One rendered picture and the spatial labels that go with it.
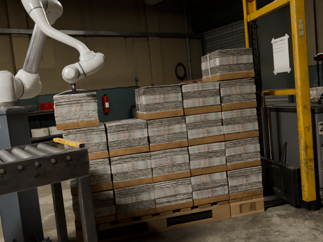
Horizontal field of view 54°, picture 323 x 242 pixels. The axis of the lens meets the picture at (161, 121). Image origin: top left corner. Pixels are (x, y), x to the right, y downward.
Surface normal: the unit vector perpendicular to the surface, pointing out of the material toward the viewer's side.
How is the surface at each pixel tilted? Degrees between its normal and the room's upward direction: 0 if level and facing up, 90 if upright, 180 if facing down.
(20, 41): 90
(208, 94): 90
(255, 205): 90
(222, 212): 90
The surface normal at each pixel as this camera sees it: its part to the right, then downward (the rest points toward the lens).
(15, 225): -0.35, 0.11
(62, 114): 0.25, 0.16
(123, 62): 0.55, 0.01
